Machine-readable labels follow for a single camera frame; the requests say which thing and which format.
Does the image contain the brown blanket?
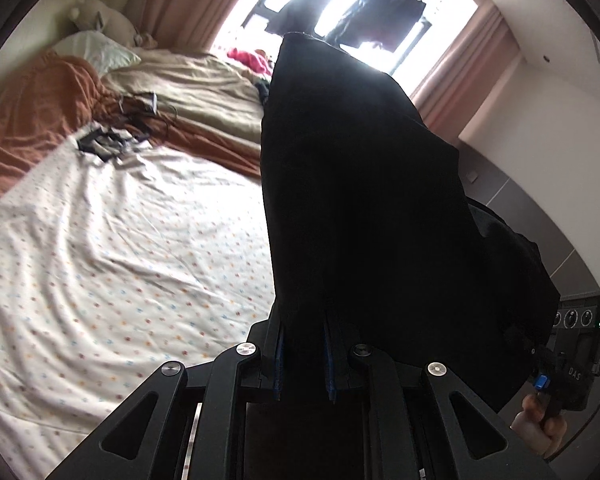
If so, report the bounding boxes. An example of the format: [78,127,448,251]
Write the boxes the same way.
[0,54,263,221]

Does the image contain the black hanging garment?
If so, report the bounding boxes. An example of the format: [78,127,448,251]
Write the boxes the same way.
[325,0,428,55]
[264,0,332,37]

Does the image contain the black pants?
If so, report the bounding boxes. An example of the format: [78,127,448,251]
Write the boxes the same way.
[258,31,562,415]

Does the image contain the person's right hand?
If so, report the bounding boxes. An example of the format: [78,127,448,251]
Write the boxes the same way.
[510,392,569,461]

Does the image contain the white pillow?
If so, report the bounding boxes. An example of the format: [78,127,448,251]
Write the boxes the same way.
[51,30,142,79]

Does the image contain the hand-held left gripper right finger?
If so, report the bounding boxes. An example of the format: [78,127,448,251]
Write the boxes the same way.
[322,321,557,480]

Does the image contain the white floral bed sheet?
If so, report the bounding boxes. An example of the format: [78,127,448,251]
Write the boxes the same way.
[0,130,281,441]

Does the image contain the pink curtain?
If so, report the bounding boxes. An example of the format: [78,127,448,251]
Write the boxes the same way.
[409,0,523,136]
[130,0,273,53]

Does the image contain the beige duvet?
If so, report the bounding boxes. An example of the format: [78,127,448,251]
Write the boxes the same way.
[101,49,276,153]

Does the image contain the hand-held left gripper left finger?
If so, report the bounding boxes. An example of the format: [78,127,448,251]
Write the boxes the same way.
[45,316,287,480]

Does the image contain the beige stuffed toy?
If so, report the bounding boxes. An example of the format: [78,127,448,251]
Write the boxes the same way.
[69,0,157,50]

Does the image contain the pink cloth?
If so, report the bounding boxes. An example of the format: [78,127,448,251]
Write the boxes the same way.
[226,47,273,77]

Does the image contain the black device with cables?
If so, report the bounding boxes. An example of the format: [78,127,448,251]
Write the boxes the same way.
[76,91,177,163]

